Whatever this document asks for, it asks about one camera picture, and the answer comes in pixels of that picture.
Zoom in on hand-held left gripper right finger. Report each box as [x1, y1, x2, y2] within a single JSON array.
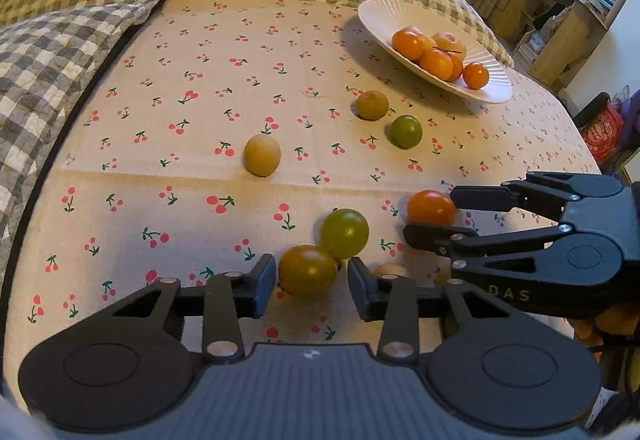
[[348, 257, 536, 363]]

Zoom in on white ribbed plate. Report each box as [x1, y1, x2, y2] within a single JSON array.
[[357, 0, 513, 105]]

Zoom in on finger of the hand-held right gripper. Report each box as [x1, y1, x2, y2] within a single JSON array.
[[403, 221, 573, 282], [449, 171, 627, 226]]

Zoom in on red bag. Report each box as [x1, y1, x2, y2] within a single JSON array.
[[582, 100, 626, 166]]

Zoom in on olive green citrus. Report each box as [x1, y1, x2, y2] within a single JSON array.
[[356, 90, 390, 121]]

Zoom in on person's right hand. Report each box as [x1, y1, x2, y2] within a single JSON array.
[[574, 305, 640, 356]]

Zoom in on orange tomatoes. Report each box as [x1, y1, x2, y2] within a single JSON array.
[[431, 31, 467, 83]]

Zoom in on yellow citrus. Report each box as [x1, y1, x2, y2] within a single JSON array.
[[244, 134, 282, 178]]

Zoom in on cherry print tablecloth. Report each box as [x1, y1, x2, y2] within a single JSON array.
[[10, 0, 603, 416]]

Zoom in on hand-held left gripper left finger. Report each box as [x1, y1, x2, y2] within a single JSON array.
[[90, 254, 277, 363]]

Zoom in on wooden shelf unit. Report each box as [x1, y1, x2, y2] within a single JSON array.
[[492, 0, 640, 88]]

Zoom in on yellow-green citrus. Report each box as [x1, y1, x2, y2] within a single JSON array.
[[278, 245, 339, 297]]

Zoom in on orange tangerine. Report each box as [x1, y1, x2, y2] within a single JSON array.
[[462, 62, 490, 89], [419, 48, 455, 82], [407, 190, 457, 226], [391, 26, 427, 61]]

